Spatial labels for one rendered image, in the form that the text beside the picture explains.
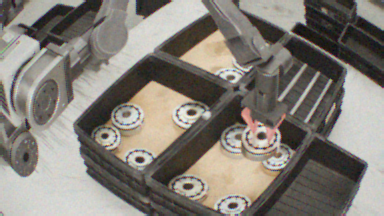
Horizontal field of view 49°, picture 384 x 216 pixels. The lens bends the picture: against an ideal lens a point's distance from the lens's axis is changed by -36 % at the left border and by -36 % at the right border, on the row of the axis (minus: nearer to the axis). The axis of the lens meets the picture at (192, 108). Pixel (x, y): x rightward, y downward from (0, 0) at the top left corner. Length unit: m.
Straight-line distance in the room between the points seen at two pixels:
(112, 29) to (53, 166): 0.92
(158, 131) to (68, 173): 0.38
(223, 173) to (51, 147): 0.65
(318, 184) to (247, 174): 0.26
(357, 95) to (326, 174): 0.61
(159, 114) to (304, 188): 0.55
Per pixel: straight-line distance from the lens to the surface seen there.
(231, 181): 1.61
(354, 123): 2.02
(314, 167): 1.65
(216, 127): 1.68
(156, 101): 1.84
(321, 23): 3.16
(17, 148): 1.27
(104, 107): 1.76
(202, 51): 2.01
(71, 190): 1.78
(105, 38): 1.03
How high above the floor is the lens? 2.06
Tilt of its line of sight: 43 degrees down
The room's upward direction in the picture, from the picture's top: 2 degrees counter-clockwise
